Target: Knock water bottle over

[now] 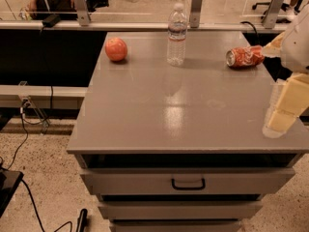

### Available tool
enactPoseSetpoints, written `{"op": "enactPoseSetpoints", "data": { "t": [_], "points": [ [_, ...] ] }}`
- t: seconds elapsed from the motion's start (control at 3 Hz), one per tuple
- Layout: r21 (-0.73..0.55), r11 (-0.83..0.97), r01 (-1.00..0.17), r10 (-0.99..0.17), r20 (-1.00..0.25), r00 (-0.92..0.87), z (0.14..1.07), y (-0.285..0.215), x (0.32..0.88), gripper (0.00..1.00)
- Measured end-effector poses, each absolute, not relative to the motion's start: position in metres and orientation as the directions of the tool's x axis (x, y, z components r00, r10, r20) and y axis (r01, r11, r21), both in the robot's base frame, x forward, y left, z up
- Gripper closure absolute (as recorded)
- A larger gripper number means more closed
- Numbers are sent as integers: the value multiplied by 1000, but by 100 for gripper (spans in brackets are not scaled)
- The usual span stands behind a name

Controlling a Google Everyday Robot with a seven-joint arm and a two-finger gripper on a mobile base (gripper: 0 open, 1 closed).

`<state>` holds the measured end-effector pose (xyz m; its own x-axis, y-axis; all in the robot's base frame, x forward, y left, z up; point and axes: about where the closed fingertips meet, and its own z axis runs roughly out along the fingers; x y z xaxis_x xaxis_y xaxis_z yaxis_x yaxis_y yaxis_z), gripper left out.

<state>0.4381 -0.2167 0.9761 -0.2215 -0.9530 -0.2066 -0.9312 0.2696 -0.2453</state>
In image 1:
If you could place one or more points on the grey ledge rail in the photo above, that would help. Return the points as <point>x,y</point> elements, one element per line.
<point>137,27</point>

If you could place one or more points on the black drawer handle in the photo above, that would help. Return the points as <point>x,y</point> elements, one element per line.
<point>182,186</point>

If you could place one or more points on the top grey drawer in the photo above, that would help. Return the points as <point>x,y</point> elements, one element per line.
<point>150,181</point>

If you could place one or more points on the middle grey drawer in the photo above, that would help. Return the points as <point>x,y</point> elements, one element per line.
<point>165,210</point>

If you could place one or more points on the black cylindrical floor object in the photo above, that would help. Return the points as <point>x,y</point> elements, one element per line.
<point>82,221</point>

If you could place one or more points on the middle metal bracket post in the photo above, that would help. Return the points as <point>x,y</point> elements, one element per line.
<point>195,13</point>

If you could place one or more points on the bottom grey drawer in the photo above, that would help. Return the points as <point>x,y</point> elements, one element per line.
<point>175,226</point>

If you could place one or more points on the clear plastic water bottle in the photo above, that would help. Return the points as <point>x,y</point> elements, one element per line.
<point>177,29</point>

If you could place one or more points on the red apple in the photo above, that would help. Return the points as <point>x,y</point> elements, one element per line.
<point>116,49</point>

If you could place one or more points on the left metal bracket post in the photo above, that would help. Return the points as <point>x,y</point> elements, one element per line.
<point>82,12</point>

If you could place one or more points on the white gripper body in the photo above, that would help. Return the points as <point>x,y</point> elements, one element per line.
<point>296,48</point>

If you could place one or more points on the black power adapter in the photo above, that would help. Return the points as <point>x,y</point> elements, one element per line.
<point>51,20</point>

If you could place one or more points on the right metal bracket post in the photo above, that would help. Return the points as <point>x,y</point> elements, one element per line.
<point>272,13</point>

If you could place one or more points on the crushed orange soda can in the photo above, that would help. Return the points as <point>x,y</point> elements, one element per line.
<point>247,56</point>

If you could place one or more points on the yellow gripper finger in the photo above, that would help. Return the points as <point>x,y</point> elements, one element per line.
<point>289,99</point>
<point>272,49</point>

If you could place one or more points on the grey drawer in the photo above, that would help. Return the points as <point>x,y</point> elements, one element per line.
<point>175,226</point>
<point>150,181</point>
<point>165,210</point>

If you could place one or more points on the metal bracket post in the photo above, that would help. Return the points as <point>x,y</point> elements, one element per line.
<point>82,12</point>
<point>195,13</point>
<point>272,13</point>

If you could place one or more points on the grey drawer cabinet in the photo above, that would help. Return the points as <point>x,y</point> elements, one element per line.
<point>144,113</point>

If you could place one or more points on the seated person in background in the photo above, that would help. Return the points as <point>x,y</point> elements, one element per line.
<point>41,9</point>

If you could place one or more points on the black box on floor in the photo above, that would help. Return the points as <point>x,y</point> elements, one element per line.
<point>9,181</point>

